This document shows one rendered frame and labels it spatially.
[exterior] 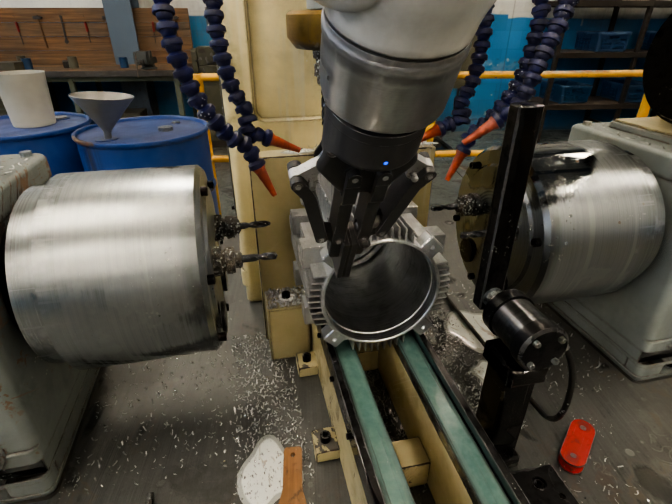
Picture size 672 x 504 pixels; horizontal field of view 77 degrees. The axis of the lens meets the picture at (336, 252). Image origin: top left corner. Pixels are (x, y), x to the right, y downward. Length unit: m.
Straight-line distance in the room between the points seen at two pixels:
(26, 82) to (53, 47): 3.54
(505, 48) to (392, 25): 5.97
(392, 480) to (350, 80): 0.38
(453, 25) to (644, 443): 0.67
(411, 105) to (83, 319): 0.40
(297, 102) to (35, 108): 1.92
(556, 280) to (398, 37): 0.47
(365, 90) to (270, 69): 0.51
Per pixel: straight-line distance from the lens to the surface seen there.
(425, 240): 0.54
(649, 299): 0.82
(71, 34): 5.96
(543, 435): 0.73
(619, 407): 0.83
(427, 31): 0.24
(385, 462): 0.50
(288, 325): 0.73
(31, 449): 0.66
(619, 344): 0.88
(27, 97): 2.55
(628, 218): 0.69
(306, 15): 0.53
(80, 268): 0.51
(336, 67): 0.27
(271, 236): 0.71
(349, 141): 0.30
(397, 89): 0.26
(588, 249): 0.65
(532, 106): 0.50
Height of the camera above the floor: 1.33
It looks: 29 degrees down
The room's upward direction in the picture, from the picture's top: straight up
